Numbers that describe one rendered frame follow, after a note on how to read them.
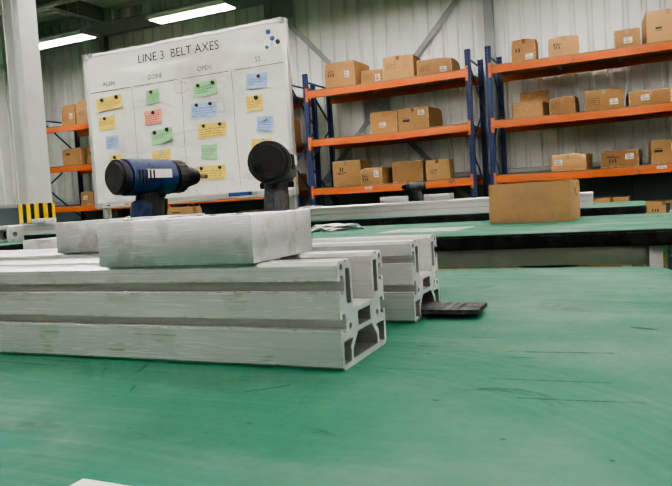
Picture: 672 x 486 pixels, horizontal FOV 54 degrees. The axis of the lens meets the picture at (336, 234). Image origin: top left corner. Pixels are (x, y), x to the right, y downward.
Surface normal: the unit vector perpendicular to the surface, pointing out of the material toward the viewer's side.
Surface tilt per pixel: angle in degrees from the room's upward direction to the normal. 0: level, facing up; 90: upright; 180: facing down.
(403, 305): 90
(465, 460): 0
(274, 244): 90
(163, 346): 90
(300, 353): 90
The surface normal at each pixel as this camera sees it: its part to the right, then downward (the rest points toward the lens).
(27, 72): 0.91, -0.04
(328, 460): -0.07, -1.00
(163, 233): -0.40, 0.07
